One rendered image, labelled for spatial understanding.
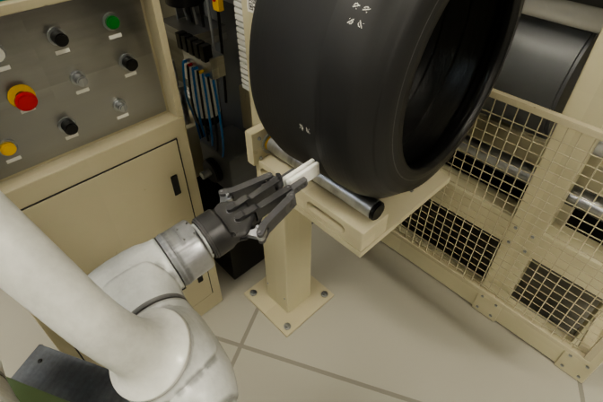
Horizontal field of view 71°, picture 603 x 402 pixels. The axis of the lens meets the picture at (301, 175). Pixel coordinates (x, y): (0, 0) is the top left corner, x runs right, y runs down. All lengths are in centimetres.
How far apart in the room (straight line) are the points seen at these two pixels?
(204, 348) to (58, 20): 76
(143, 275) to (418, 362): 129
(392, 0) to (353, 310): 140
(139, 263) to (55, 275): 21
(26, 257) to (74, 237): 81
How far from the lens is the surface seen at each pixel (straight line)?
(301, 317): 177
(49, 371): 111
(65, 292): 46
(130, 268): 64
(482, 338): 188
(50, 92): 111
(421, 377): 173
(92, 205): 122
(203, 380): 54
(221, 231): 66
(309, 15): 65
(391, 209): 105
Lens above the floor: 153
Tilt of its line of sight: 41 degrees down
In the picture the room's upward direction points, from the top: straight up
